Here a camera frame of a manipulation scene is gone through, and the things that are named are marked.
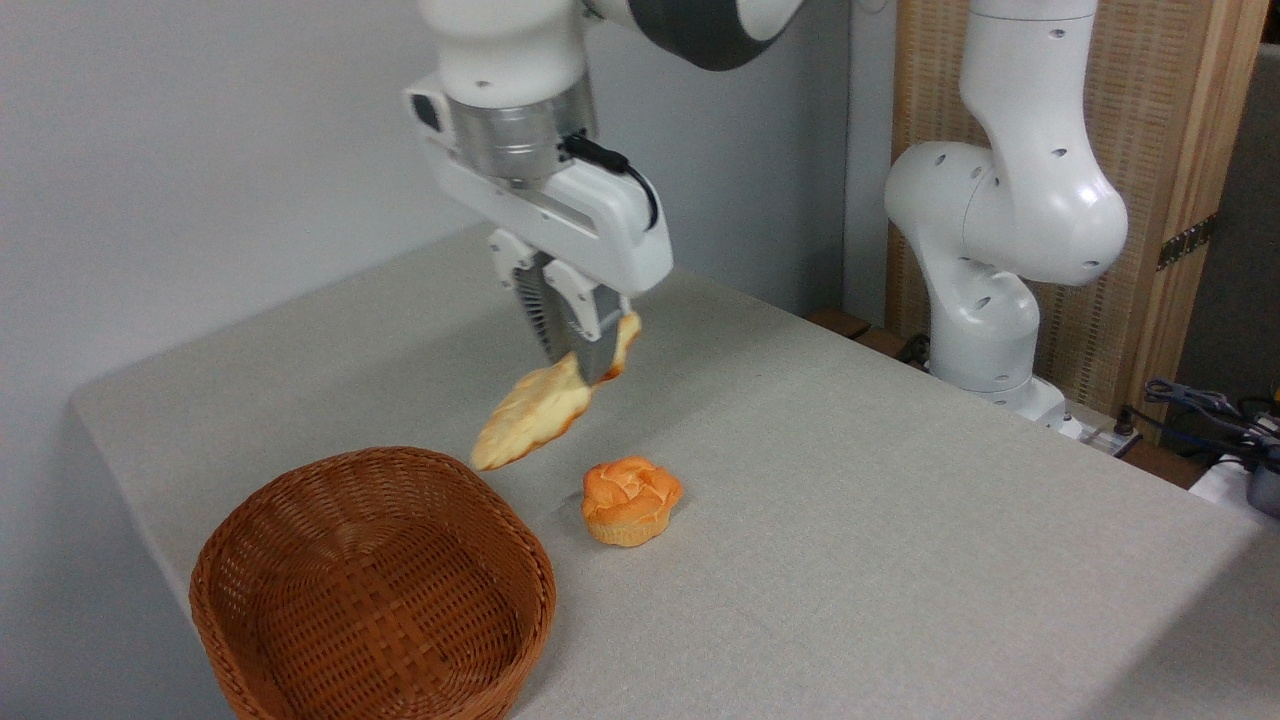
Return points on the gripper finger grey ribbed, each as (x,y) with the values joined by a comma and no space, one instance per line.
(530,300)
(595,340)

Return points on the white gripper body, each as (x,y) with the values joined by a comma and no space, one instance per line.
(590,225)

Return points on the long braided bread loaf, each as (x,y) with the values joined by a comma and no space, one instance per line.
(530,410)

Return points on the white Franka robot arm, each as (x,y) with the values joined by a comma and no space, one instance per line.
(1000,200)

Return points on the orange muffin bread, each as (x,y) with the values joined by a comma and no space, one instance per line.
(630,500)

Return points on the brown wooden base board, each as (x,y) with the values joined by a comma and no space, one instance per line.
(850,325)

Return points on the brown wicker basket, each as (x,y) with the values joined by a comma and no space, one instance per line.
(370,590)

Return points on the wooden rattan folding screen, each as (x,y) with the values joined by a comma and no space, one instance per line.
(1150,120)

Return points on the metal screen hinge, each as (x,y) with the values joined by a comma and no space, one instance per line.
(1187,241)

